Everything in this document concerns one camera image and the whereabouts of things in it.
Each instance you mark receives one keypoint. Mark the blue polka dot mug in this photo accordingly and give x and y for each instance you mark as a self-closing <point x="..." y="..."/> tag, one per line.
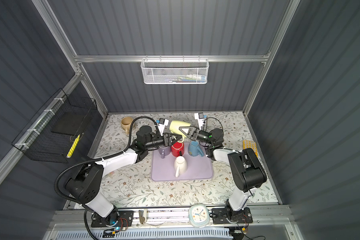
<point x="194" y="149"/>

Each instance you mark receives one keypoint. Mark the purple mug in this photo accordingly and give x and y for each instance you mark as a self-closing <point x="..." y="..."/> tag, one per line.
<point x="164" y="151"/>

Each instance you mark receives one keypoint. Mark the white mug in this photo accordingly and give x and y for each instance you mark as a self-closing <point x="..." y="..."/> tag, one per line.
<point x="180" y="166"/>

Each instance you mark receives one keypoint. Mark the black wire basket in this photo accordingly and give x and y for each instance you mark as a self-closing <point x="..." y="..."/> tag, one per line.
<point x="51" y="135"/>

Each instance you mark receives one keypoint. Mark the small white clock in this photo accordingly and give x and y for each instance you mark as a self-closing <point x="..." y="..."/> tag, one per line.
<point x="199" y="216"/>

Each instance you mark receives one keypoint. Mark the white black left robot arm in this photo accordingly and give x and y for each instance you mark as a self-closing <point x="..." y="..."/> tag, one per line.
<point x="85" y="185"/>

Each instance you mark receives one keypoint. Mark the red mug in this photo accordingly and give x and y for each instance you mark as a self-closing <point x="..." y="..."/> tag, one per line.
<point x="178" y="149"/>

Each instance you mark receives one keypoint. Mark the lavender plastic tray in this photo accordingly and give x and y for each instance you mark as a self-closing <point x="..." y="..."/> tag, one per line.
<point x="169" y="168"/>

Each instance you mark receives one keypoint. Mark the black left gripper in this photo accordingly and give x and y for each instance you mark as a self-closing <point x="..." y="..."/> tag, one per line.
<point x="167" y="139"/>

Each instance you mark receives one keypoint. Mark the white wire basket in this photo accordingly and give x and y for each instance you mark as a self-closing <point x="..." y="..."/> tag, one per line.
<point x="175" y="71"/>

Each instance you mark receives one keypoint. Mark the light green mug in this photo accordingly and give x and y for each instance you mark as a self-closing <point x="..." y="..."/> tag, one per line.
<point x="179" y="127"/>

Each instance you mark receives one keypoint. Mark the yellow calculator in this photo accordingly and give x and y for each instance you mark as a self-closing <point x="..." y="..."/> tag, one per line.
<point x="250" y="144"/>

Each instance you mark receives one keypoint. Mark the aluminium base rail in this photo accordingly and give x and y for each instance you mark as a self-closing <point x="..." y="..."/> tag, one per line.
<point x="175" y="217"/>

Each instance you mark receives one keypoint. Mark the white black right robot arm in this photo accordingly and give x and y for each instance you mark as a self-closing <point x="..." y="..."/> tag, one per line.
<point x="247" y="171"/>

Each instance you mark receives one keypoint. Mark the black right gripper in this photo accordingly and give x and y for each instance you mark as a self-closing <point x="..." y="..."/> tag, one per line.
<point x="195" y="134"/>

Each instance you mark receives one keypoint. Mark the beige speckled mug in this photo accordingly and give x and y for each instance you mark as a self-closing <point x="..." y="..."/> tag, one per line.
<point x="126" y="123"/>

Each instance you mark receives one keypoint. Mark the yellow marker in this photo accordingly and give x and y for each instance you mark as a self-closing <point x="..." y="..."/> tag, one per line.
<point x="73" y="147"/>

